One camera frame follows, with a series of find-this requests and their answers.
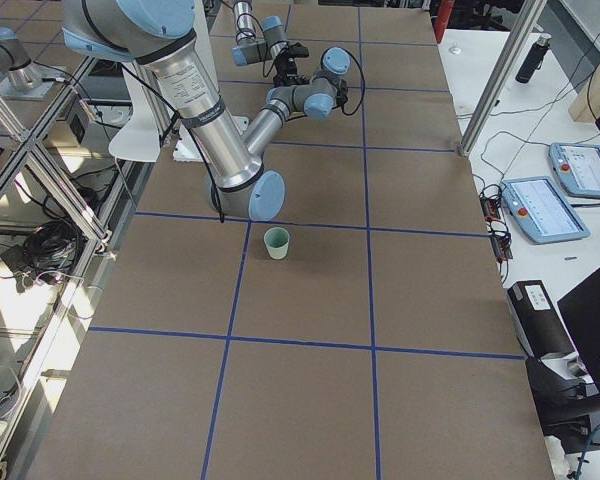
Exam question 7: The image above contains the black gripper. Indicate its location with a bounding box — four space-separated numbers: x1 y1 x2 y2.
275 49 298 75
273 73 309 87

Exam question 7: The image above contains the brown paper table mat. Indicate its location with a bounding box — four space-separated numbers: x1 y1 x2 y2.
28 5 552 479

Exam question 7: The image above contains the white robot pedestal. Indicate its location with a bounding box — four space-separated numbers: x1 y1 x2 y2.
110 0 249 163

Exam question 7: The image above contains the far teach pendant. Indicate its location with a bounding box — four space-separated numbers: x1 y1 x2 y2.
549 143 600 199

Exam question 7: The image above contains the green cup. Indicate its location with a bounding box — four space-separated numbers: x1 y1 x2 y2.
263 227 290 260

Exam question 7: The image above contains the black box with label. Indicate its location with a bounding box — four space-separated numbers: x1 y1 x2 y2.
506 280 575 360

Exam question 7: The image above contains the black water bottle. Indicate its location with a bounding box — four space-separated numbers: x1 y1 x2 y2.
515 33 552 84

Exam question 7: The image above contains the aluminium frame post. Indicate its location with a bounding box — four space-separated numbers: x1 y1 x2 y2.
457 0 547 157

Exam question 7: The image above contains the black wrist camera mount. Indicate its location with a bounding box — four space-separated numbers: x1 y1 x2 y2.
285 42 309 59

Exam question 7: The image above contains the near teach pendant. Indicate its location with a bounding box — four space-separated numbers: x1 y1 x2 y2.
501 176 590 244

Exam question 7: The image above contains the teach pendant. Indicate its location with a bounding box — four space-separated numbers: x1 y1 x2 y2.
549 143 600 199
501 176 590 244

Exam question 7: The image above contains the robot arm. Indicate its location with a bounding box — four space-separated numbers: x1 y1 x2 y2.
62 1 351 221
231 1 308 85

